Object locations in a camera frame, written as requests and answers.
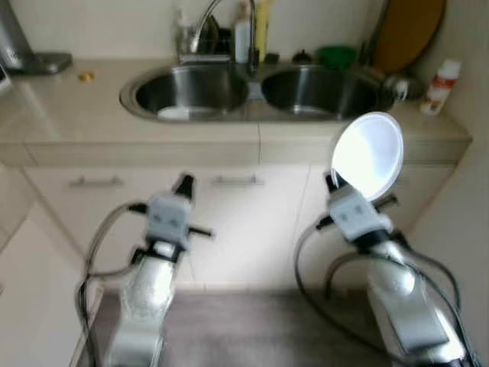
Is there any floral white porcelain plate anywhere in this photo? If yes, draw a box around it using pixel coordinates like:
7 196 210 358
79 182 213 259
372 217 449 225
331 112 404 201

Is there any stainless steel kitchen utensil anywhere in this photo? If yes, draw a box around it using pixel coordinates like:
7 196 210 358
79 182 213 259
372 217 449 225
380 73 425 100

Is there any white cabinet door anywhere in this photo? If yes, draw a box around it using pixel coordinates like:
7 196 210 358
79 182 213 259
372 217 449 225
187 163 314 287
23 164 196 287

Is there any small white bowl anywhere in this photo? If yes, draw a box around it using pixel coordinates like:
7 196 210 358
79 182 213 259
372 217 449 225
157 106 201 122

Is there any stainless steel double sink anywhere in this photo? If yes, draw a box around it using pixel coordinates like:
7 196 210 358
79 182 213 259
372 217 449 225
118 63 413 123

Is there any green plastic bowl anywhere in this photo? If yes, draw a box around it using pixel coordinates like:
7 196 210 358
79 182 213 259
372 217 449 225
317 46 358 70

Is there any white bottle with red label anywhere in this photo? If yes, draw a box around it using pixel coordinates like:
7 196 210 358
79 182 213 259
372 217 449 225
423 60 462 115

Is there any white plastic bottle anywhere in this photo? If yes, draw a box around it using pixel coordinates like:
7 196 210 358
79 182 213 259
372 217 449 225
233 4 254 63

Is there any silver gooseneck faucet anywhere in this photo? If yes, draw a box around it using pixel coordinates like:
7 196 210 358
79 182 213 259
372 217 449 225
189 0 261 76

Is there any clear pump soap bottle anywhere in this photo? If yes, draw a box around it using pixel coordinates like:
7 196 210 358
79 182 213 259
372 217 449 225
174 8 192 47

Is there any brown wooden cutting board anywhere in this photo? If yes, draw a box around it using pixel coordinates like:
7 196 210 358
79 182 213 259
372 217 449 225
373 0 448 75

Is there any yellow dish soap bottle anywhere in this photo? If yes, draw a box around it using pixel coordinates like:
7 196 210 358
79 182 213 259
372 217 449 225
254 0 274 62

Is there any silver countertop appliance with base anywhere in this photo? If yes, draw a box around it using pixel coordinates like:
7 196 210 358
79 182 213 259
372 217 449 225
0 0 73 76

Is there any light grey left wrist camera mount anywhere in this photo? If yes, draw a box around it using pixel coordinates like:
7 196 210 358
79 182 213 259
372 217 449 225
145 195 192 245

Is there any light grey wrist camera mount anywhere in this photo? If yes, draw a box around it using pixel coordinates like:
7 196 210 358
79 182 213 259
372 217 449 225
327 186 392 242
145 195 192 245

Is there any light grey right wrist camera mount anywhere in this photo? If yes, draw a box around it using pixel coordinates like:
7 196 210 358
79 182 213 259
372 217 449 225
327 186 392 242

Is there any silver cabinet bar handle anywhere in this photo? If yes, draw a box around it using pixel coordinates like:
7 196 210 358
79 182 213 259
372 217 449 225
67 177 125 189
210 175 265 187

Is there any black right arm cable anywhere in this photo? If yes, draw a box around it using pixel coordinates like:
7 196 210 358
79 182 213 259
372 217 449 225
294 222 463 367

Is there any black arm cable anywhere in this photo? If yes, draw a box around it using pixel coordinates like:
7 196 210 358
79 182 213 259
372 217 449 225
294 222 463 367
76 200 150 367

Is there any metal wire sink rack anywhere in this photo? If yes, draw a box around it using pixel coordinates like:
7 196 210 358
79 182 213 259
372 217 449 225
177 31 234 63

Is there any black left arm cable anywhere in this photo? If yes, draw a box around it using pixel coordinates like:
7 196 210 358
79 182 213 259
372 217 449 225
76 200 150 367

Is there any grey long utensil handle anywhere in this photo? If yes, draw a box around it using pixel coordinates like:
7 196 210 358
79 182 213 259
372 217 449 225
359 0 392 68

